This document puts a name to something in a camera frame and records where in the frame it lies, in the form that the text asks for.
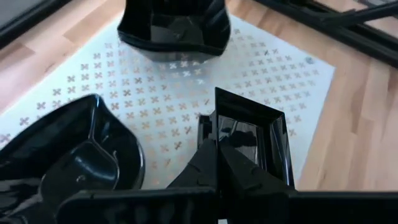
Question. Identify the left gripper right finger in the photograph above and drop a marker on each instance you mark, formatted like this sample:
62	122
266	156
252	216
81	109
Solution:
248	199

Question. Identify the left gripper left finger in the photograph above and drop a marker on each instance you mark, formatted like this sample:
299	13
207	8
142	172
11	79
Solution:
199	186

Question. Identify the rounded black bowl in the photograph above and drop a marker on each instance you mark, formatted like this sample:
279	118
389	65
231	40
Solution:
62	149

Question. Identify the wavy square black plate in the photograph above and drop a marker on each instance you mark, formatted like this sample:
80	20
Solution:
174	31

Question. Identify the white perforated shelf riser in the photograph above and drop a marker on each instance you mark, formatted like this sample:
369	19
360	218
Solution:
155	93

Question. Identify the black aluminium frame rail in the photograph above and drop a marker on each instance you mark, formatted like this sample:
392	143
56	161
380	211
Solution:
21	25
367	46

